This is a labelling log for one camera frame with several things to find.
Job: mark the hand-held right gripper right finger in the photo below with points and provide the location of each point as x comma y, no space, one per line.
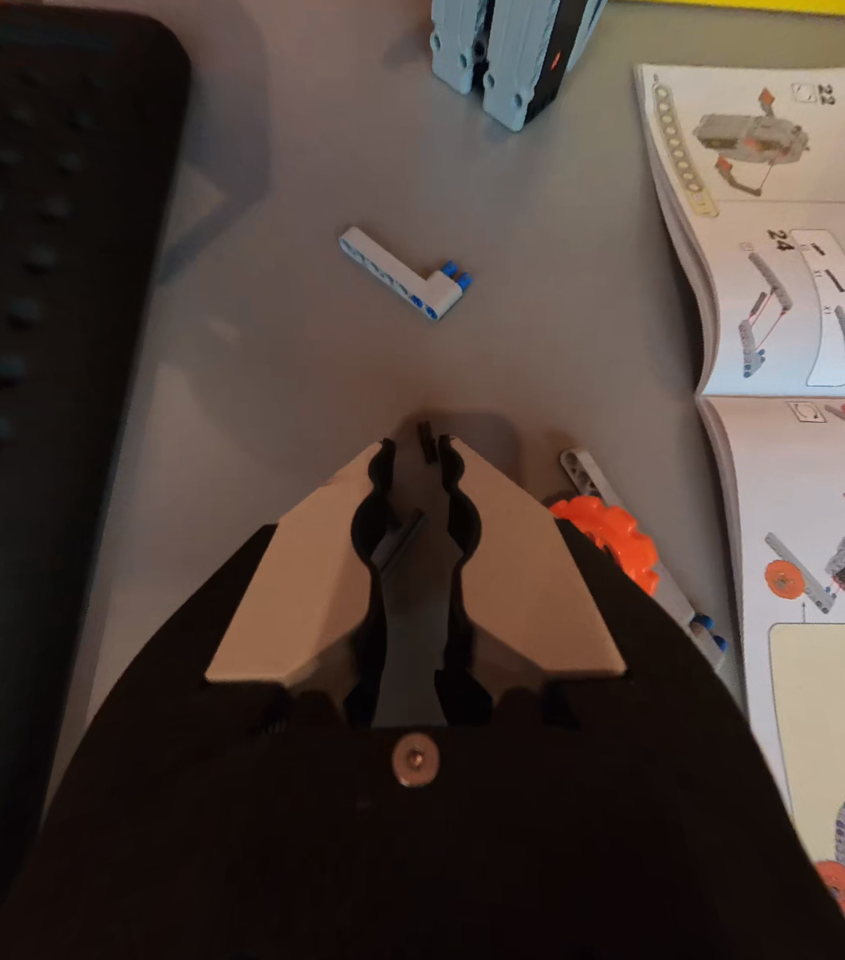
535,600

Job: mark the grey desk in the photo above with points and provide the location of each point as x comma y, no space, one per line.
280,375

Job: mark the orange wheel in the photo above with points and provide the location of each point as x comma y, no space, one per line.
610,532

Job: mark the open instruction booklet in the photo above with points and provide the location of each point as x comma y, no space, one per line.
767,300

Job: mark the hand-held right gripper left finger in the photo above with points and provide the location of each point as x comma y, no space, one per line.
302,600

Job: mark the grey axle rod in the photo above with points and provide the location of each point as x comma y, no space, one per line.
404,540

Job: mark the grey angled beam blue pins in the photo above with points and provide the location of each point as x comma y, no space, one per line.
392,274

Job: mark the black studded pad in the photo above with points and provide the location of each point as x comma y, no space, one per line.
32,300

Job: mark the yellow plastic bin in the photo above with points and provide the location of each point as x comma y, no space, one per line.
767,6

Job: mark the grey toy brick robot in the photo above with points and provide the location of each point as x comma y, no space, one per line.
512,67

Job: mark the small black pin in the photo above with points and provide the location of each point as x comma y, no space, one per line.
427,442

